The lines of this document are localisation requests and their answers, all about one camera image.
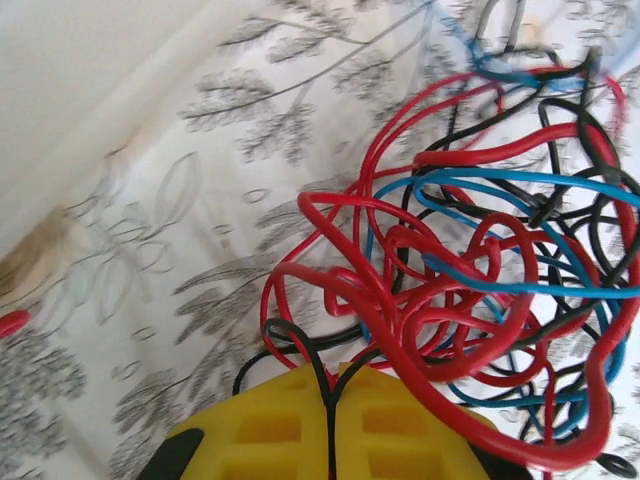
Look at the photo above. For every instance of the floral patterned tablecloth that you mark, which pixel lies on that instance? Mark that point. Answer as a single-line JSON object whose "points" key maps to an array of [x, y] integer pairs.
{"points": [[150, 250]]}

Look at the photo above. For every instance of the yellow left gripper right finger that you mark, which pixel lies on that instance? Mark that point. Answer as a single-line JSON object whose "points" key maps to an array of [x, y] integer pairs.
{"points": [[380, 435]]}

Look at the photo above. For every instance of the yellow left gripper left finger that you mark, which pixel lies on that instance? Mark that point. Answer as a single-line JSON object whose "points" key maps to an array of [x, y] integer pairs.
{"points": [[260, 440]]}

